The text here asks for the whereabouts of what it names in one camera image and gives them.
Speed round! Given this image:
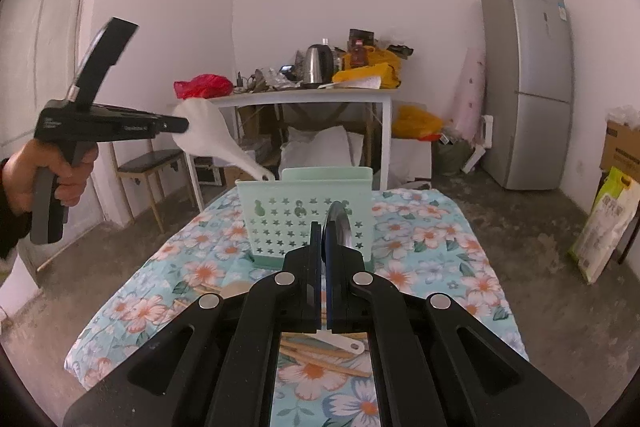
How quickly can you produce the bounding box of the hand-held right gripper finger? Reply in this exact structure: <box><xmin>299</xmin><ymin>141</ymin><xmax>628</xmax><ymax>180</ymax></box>
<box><xmin>62</xmin><ymin>221</ymin><xmax>326</xmax><ymax>427</ymax></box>
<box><xmin>323</xmin><ymin>222</ymin><xmax>592</xmax><ymax>427</ymax></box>

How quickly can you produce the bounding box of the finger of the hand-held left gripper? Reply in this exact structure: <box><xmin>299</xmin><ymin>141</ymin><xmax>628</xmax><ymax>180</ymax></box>
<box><xmin>150</xmin><ymin>114</ymin><xmax>190</xmax><ymax>136</ymax></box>

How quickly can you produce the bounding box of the white rice spoon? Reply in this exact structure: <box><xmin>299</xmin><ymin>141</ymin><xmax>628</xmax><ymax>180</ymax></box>
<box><xmin>172</xmin><ymin>99</ymin><xmax>276</xmax><ymax>183</ymax></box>

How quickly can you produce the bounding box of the metal spoon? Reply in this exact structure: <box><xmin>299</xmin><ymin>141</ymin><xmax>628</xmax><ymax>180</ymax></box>
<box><xmin>326</xmin><ymin>200</ymin><xmax>352</xmax><ymax>254</ymax></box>

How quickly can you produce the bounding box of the green plastic utensil basket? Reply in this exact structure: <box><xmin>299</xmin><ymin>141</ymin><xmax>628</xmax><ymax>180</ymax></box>
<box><xmin>234</xmin><ymin>166</ymin><xmax>376</xmax><ymax>274</ymax></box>

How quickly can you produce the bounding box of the person's left forearm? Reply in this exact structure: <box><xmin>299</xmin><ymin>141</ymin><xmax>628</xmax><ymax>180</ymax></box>
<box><xmin>0</xmin><ymin>157</ymin><xmax>32</xmax><ymax>260</ymax></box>

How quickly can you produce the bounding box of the person's left hand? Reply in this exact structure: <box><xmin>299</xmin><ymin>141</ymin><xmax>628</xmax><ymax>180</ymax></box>
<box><xmin>2</xmin><ymin>139</ymin><xmax>100</xmax><ymax>217</ymax></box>

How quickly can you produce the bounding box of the wooden chair with dark seat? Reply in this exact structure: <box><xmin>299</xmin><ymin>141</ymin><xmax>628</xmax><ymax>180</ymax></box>
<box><xmin>115</xmin><ymin>141</ymin><xmax>196</xmax><ymax>234</ymax></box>

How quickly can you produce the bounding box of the red plastic bag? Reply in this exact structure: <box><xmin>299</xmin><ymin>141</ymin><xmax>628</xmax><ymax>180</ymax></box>
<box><xmin>173</xmin><ymin>74</ymin><xmax>235</xmax><ymax>100</ymax></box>

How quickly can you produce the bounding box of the white plastic spoon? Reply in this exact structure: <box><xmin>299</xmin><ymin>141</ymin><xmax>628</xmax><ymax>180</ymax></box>
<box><xmin>317</xmin><ymin>332</ymin><xmax>366</xmax><ymax>359</ymax></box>

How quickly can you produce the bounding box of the wooden chopstick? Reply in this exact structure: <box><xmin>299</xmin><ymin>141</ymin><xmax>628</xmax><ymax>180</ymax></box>
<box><xmin>280</xmin><ymin>341</ymin><xmax>353</xmax><ymax>362</ymax></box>
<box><xmin>281</xmin><ymin>349</ymin><xmax>372</xmax><ymax>379</ymax></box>

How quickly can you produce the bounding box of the wooden spoon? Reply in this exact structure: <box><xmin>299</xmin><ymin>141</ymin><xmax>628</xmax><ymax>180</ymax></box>
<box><xmin>219</xmin><ymin>279</ymin><xmax>252</xmax><ymax>304</ymax></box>

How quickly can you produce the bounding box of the white door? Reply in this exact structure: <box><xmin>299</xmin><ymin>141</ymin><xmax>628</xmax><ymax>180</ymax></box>
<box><xmin>0</xmin><ymin>0</ymin><xmax>109</xmax><ymax>230</ymax></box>

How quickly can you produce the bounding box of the crumpled foil clutter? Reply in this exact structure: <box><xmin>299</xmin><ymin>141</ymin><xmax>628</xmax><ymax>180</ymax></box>
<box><xmin>237</xmin><ymin>66</ymin><xmax>302</xmax><ymax>94</ymax></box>

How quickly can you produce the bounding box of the floral tablecloth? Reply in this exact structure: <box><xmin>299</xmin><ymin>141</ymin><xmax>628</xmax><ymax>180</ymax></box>
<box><xmin>64</xmin><ymin>188</ymin><xmax>530</xmax><ymax>427</ymax></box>

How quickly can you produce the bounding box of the white table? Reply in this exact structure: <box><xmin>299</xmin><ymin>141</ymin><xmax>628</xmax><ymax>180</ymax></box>
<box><xmin>186</xmin><ymin>86</ymin><xmax>402</xmax><ymax>214</ymax></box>

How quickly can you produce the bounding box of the white sack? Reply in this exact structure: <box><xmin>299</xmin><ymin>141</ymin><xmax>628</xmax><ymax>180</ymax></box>
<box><xmin>279</xmin><ymin>126</ymin><xmax>367</xmax><ymax>171</ymax></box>

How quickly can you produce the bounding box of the white carton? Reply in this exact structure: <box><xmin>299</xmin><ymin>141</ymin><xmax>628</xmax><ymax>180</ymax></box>
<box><xmin>389</xmin><ymin>134</ymin><xmax>434</xmax><ymax>188</ymax></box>

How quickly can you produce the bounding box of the steel electric kettle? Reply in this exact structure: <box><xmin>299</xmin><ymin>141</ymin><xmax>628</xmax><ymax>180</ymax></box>
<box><xmin>301</xmin><ymin>44</ymin><xmax>335</xmax><ymax>86</ymax></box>

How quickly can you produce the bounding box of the green bucket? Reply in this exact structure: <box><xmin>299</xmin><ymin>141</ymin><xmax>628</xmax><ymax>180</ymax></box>
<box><xmin>432</xmin><ymin>136</ymin><xmax>474</xmax><ymax>178</ymax></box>

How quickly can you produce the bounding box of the yellow plastic bag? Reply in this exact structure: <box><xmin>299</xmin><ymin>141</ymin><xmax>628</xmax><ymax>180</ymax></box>
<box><xmin>392</xmin><ymin>105</ymin><xmax>445</xmax><ymax>141</ymax></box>

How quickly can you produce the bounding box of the brown drink bottle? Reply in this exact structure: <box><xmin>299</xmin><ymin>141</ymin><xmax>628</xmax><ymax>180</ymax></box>
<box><xmin>349</xmin><ymin>39</ymin><xmax>369</xmax><ymax>68</ymax></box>

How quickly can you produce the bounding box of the dark box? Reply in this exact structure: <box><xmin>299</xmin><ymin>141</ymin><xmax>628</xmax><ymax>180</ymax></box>
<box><xmin>348</xmin><ymin>28</ymin><xmax>376</xmax><ymax>51</ymax></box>

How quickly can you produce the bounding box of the white plastic board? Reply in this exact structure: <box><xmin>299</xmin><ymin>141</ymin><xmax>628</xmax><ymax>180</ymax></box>
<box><xmin>462</xmin><ymin>114</ymin><xmax>496</xmax><ymax>174</ymax></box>

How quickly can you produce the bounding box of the yellow bag with papers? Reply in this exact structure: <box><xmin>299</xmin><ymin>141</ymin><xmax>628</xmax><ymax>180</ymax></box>
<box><xmin>332</xmin><ymin>46</ymin><xmax>404</xmax><ymax>90</ymax></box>

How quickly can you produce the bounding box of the pink rolled mat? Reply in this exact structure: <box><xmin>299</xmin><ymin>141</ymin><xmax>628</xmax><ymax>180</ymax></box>
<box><xmin>452</xmin><ymin>47</ymin><xmax>487</xmax><ymax>144</ymax></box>

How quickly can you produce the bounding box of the printed rice bag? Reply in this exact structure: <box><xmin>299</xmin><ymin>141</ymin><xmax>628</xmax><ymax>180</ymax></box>
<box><xmin>568</xmin><ymin>166</ymin><xmax>640</xmax><ymax>286</ymax></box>

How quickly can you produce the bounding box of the silver refrigerator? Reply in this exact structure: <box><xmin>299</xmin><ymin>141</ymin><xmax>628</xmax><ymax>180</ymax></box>
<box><xmin>480</xmin><ymin>0</ymin><xmax>575</xmax><ymax>192</ymax></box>

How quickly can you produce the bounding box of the cardboard box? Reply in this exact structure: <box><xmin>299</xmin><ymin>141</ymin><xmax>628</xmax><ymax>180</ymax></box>
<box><xmin>599</xmin><ymin>106</ymin><xmax>640</xmax><ymax>182</ymax></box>

